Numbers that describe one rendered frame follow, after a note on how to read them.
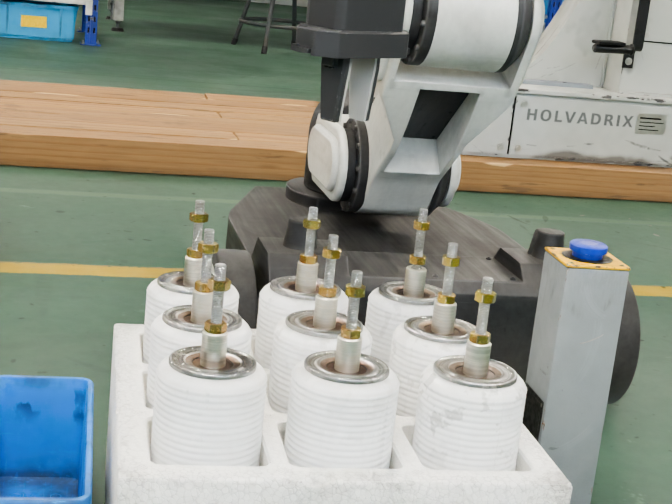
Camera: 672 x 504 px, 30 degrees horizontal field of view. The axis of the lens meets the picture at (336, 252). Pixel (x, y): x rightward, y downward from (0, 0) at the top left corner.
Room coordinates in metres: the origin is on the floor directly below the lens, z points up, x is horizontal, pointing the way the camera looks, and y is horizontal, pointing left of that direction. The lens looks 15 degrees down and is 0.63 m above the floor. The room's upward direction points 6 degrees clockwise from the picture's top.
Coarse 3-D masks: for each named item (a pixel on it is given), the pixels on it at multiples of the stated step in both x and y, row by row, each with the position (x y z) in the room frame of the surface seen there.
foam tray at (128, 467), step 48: (144, 384) 1.17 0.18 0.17; (144, 432) 1.02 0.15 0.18; (528, 432) 1.12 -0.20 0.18; (144, 480) 0.93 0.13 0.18; (192, 480) 0.94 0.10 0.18; (240, 480) 0.95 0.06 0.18; (288, 480) 0.96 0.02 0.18; (336, 480) 0.97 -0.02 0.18; (384, 480) 0.97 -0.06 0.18; (432, 480) 0.98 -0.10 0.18; (480, 480) 0.99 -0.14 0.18; (528, 480) 1.00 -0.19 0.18
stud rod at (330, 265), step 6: (330, 234) 1.16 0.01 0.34; (330, 240) 1.15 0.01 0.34; (336, 240) 1.15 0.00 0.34; (330, 246) 1.15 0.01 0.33; (336, 246) 1.15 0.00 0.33; (330, 264) 1.15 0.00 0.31; (330, 270) 1.15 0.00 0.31; (330, 276) 1.15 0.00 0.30; (324, 282) 1.15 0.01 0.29; (330, 282) 1.15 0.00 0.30
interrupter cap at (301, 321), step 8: (296, 312) 1.18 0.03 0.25; (304, 312) 1.18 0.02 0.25; (312, 312) 1.19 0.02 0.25; (288, 320) 1.15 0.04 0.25; (296, 320) 1.15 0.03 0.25; (304, 320) 1.16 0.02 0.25; (312, 320) 1.17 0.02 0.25; (336, 320) 1.17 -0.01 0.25; (344, 320) 1.17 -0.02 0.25; (296, 328) 1.13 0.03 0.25; (304, 328) 1.13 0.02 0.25; (312, 328) 1.13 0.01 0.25; (336, 328) 1.15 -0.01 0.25; (320, 336) 1.12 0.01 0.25; (328, 336) 1.12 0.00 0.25; (336, 336) 1.12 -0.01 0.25
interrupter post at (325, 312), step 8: (320, 296) 1.15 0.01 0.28; (336, 296) 1.16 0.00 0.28; (320, 304) 1.15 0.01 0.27; (328, 304) 1.15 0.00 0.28; (336, 304) 1.15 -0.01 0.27; (320, 312) 1.15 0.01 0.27; (328, 312) 1.15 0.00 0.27; (336, 312) 1.15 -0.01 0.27; (320, 320) 1.15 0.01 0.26; (328, 320) 1.15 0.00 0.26; (320, 328) 1.15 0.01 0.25; (328, 328) 1.15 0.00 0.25
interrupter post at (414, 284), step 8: (408, 272) 1.29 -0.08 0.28; (416, 272) 1.29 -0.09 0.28; (424, 272) 1.29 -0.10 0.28; (408, 280) 1.29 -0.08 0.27; (416, 280) 1.29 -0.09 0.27; (424, 280) 1.29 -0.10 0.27; (408, 288) 1.29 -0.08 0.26; (416, 288) 1.29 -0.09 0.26; (408, 296) 1.29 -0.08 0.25; (416, 296) 1.29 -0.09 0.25
